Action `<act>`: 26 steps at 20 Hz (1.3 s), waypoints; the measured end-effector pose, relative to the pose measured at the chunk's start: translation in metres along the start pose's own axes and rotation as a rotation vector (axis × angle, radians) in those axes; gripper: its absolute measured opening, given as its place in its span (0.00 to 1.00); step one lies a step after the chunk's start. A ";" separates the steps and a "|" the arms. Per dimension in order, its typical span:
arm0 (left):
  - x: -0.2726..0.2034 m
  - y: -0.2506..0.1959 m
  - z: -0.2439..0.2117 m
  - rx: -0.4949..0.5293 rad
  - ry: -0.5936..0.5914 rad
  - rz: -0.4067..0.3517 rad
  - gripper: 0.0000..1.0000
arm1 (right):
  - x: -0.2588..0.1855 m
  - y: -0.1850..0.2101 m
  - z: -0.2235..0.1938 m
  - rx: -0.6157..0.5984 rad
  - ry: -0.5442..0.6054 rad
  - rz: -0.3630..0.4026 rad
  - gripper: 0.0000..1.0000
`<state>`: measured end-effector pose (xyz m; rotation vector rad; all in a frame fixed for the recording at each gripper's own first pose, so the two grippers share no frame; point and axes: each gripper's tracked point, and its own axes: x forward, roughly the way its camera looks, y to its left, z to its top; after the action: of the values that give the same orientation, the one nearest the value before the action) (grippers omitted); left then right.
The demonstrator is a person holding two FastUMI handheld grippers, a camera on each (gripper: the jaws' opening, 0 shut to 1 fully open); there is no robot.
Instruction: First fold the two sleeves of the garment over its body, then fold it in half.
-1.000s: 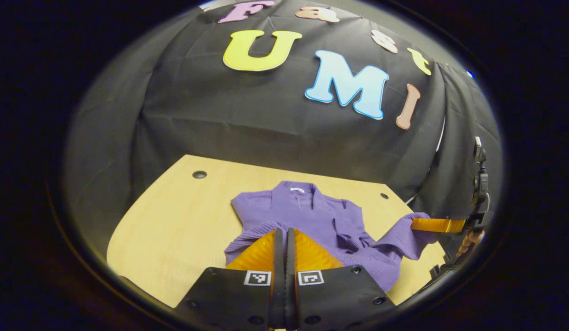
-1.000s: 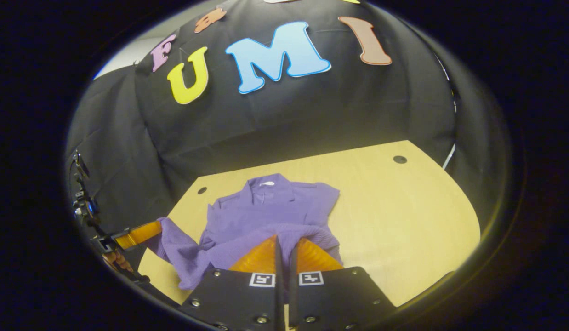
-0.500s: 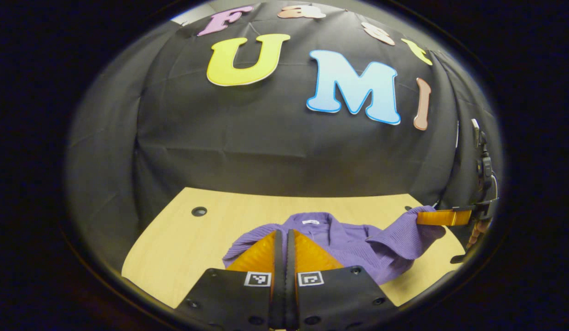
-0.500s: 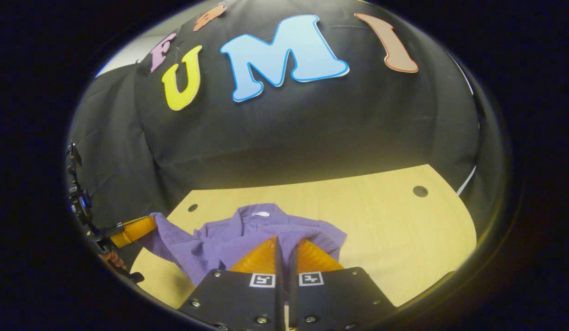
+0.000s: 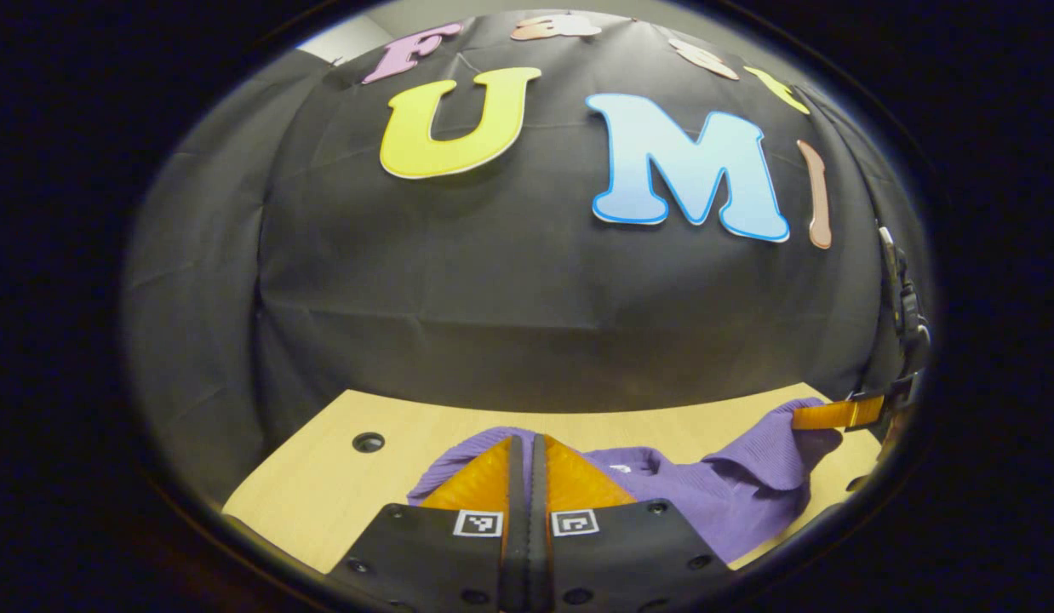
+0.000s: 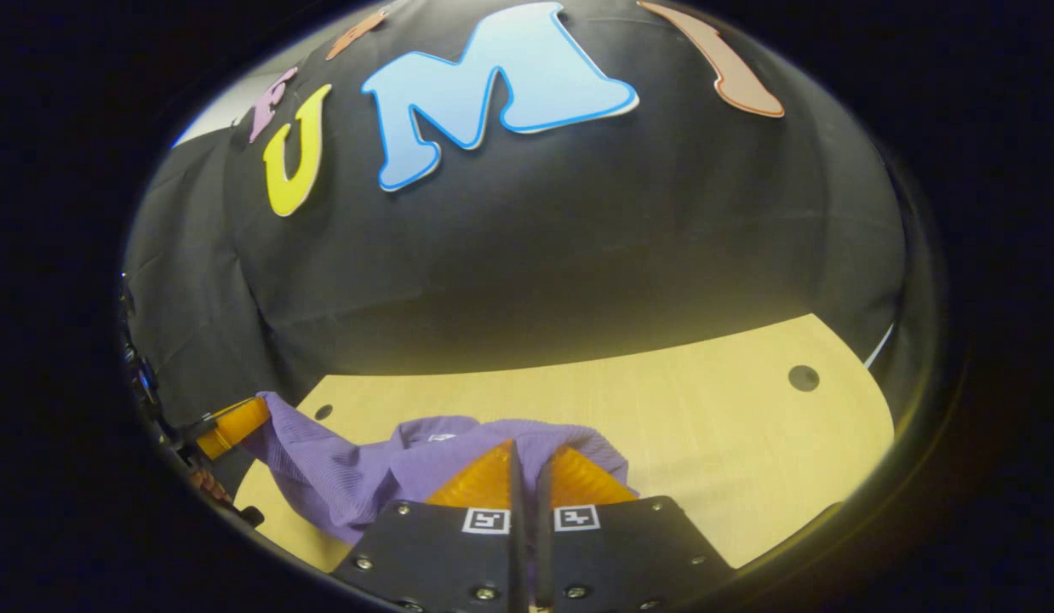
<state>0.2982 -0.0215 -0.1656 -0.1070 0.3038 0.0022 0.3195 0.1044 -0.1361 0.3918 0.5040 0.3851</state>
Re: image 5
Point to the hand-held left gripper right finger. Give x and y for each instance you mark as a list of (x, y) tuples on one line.
[(538, 528)]

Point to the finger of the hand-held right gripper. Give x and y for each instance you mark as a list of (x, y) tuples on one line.
[(833, 414)]

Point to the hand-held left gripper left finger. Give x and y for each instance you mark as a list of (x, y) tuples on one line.
[(516, 528)]

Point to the purple shirt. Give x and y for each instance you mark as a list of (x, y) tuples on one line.
[(731, 494)]

